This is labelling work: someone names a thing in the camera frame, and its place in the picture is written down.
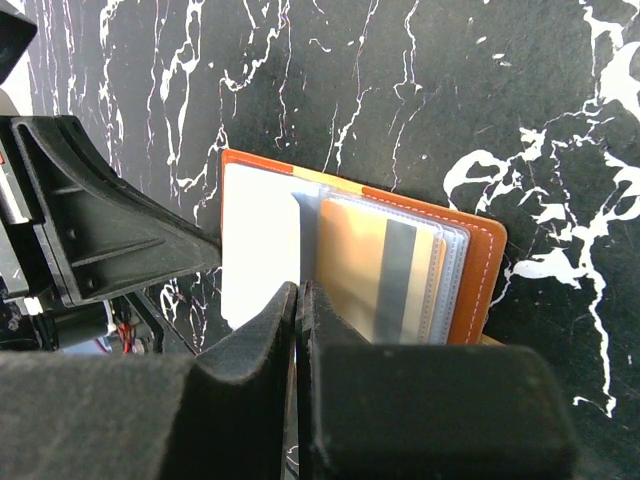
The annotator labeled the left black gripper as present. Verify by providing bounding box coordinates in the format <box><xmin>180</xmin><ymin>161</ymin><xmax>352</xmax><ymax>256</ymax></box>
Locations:
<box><xmin>1</xmin><ymin>114</ymin><xmax>221</xmax><ymax>350</ymax></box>

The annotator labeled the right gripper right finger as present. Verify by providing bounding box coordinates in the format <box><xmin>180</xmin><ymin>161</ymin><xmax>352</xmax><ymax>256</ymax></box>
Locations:
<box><xmin>297</xmin><ymin>282</ymin><xmax>395</xmax><ymax>479</ymax></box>

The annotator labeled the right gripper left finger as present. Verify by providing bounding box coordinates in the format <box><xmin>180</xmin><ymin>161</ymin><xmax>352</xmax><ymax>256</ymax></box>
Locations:
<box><xmin>169</xmin><ymin>282</ymin><xmax>298</xmax><ymax>479</ymax></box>

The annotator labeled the brown leather card holder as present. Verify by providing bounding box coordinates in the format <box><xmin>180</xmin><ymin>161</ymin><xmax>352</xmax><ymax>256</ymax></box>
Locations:
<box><xmin>221</xmin><ymin>149</ymin><xmax>507</xmax><ymax>344</ymax></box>

